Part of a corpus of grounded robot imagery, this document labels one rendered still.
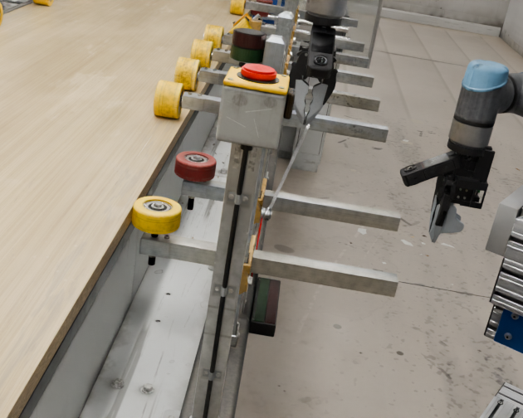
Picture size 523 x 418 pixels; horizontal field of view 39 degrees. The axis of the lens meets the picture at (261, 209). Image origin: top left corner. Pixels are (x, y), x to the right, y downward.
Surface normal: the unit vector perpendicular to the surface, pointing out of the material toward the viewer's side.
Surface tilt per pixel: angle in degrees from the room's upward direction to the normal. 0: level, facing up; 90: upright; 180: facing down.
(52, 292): 0
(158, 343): 0
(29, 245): 0
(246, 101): 90
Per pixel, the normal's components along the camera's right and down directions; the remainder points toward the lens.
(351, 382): 0.15, -0.90
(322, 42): 0.08, -0.57
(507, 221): -0.56, 0.25
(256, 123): -0.07, 0.40
